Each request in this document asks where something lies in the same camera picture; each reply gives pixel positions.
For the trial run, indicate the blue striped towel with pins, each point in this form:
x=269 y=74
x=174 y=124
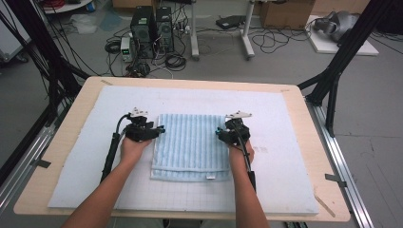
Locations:
x=190 y=145

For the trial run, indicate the clear plastic bag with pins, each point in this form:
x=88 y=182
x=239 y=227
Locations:
x=83 y=24

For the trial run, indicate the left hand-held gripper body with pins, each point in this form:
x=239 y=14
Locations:
x=139 y=131

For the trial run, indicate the grey power supply unit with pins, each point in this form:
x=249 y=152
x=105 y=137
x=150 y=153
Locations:
x=126 y=49

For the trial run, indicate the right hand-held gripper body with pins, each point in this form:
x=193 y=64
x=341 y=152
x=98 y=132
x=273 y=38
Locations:
x=236 y=133

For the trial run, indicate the light desk with white legs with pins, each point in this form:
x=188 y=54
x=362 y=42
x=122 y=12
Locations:
x=247 y=31

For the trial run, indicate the aluminium rail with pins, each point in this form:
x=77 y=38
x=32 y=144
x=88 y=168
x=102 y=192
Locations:
x=342 y=164
x=28 y=152

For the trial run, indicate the black metal frame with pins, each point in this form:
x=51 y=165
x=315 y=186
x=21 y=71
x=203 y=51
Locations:
x=41 y=53
x=348 y=47

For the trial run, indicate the black computer tower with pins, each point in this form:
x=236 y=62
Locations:
x=164 y=28
x=142 y=28

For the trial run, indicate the white foam mat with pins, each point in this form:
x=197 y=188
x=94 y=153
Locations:
x=278 y=142

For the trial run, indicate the grey rounded machine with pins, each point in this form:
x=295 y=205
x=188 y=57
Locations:
x=339 y=23

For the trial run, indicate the person's left hand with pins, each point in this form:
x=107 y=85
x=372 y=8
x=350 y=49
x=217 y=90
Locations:
x=133 y=152

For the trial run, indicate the open cardboard box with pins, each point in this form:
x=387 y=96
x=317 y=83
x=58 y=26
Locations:
x=285 y=14

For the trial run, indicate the thin wooden stick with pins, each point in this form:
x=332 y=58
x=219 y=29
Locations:
x=324 y=205

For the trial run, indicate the flat black device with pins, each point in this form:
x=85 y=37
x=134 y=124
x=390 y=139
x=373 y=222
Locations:
x=230 y=21

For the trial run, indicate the round white table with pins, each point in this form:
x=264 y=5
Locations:
x=68 y=5

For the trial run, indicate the white floor board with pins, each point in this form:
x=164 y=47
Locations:
x=326 y=46

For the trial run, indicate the person's right hand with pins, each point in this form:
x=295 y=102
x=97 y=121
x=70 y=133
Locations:
x=239 y=155

